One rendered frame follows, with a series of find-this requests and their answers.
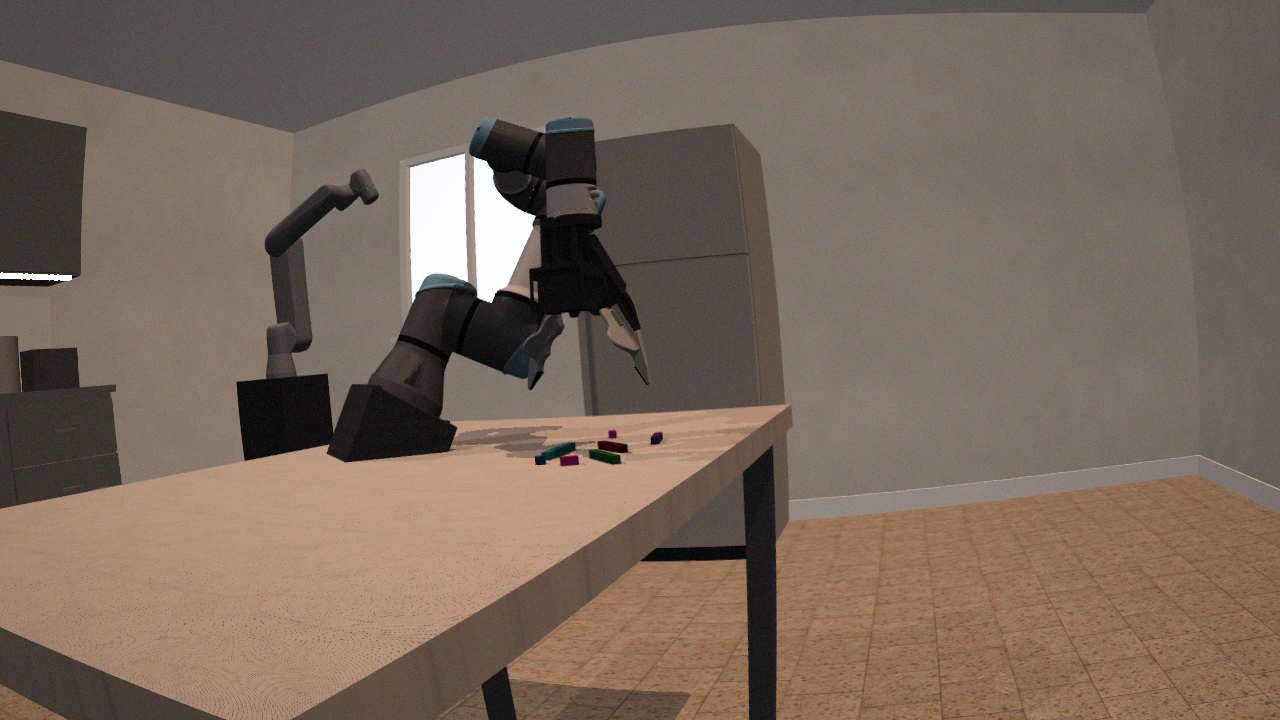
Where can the green rod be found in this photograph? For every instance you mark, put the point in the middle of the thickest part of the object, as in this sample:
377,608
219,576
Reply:
605,457

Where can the turquoise rod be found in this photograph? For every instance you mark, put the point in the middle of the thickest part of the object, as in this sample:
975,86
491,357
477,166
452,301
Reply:
559,451

